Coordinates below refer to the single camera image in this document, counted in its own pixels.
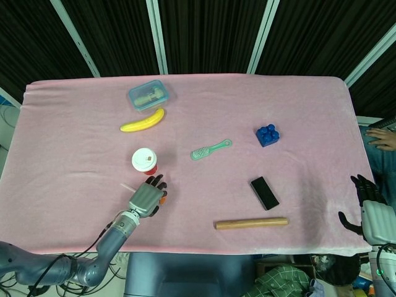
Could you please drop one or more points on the yellow toy banana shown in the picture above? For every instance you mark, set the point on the yellow toy banana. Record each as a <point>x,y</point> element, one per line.
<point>142,124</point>

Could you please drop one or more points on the small orange item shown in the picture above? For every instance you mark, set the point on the small orange item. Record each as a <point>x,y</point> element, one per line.
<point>127,187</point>

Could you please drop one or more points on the pink tablecloth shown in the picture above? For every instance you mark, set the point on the pink tablecloth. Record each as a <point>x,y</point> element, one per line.
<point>216,117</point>

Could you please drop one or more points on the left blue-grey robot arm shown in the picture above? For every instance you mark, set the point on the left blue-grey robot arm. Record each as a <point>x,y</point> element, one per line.
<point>111,244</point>

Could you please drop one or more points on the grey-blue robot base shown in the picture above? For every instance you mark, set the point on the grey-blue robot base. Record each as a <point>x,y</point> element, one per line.
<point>185,275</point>

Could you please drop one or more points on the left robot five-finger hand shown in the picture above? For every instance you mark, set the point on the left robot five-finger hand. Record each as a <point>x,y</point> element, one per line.
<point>145,198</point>

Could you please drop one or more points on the blue lidded plastic container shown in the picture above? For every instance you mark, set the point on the blue lidded plastic container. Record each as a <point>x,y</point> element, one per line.
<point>149,94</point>

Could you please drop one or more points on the seated person in jeans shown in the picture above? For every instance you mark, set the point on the seated person in jeans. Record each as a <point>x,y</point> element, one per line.
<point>382,139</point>

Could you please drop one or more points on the white partition frame post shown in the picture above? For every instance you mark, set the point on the white partition frame post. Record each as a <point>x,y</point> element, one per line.
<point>263,37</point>
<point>77,40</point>
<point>157,37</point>
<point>371,58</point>

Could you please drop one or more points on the red cup with white lid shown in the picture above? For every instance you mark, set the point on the red cup with white lid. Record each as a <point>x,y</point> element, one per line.
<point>143,159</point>

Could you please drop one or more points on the wooden rolling pin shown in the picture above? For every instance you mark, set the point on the wooden rolling pin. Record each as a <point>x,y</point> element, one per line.
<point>252,223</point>

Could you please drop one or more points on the black bag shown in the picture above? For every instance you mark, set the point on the black bag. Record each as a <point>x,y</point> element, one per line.
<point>335,269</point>

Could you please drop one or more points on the blue studded building block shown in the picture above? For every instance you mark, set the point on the blue studded building block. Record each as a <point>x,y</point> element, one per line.
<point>268,136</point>

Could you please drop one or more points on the white box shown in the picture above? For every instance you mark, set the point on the white box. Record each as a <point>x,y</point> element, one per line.
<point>366,120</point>

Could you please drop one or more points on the green plaid cloth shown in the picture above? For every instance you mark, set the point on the green plaid cloth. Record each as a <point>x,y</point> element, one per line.
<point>278,283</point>

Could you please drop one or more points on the green toy hairbrush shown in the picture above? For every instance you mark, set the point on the green toy hairbrush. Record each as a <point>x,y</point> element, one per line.
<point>201,153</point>

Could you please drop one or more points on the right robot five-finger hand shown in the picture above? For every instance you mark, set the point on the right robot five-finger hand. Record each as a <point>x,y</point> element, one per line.
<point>377,222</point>

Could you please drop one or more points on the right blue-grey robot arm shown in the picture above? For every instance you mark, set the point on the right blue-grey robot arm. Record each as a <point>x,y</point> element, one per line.
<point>385,278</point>

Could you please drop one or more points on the black keyboard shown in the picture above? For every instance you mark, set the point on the black keyboard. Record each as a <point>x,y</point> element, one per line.
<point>385,122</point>

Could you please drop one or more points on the black rectangular phone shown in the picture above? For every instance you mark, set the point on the black rectangular phone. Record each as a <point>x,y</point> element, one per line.
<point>265,193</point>

